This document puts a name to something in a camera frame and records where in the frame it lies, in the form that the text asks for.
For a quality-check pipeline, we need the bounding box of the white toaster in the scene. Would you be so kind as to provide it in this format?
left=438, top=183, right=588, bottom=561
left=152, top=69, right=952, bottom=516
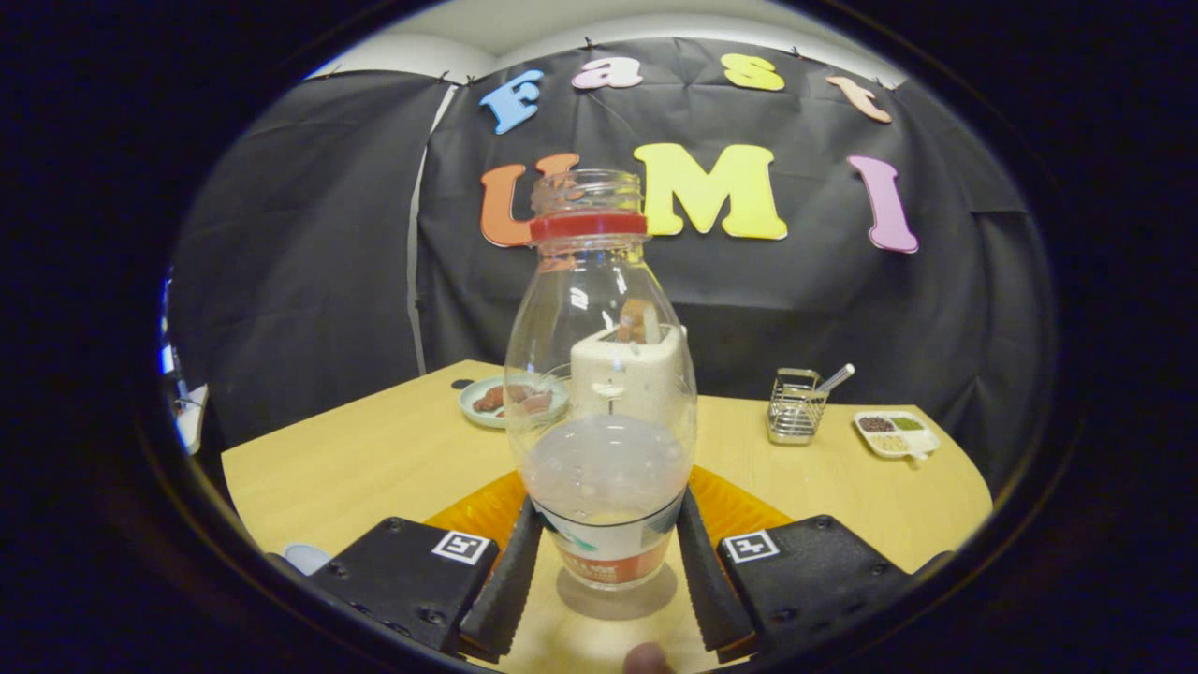
left=569, top=323, right=691, bottom=428

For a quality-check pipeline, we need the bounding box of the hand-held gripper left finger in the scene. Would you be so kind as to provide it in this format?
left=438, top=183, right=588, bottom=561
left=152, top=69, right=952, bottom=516
left=309, top=471, right=546, bottom=659

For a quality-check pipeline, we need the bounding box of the wooden table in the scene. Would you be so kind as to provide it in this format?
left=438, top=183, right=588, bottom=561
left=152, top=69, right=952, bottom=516
left=222, top=360, right=993, bottom=674

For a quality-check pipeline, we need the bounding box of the white cup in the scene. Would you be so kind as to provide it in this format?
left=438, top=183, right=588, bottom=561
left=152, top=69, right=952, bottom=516
left=283, top=543, right=332, bottom=576

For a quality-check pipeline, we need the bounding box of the clear plastic juice bottle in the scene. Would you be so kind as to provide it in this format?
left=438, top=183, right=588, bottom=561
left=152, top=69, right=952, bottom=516
left=504, top=168, right=699, bottom=593

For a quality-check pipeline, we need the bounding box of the pale green plate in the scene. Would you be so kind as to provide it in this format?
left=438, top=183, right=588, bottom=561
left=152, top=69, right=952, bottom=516
left=459, top=374, right=570, bottom=430

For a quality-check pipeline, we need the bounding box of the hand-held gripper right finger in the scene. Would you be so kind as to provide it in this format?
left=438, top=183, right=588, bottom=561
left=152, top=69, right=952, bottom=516
left=676, top=465, right=913, bottom=656

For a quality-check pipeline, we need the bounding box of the metal wire basket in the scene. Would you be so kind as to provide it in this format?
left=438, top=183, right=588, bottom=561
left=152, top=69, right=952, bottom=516
left=767, top=368, right=830, bottom=446

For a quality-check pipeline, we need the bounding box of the white divided dish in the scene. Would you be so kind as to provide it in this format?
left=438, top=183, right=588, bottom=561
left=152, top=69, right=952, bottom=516
left=854, top=410, right=941, bottom=462

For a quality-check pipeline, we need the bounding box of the brown bread slice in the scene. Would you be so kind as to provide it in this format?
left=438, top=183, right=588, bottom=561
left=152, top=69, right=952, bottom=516
left=618, top=299, right=662, bottom=345

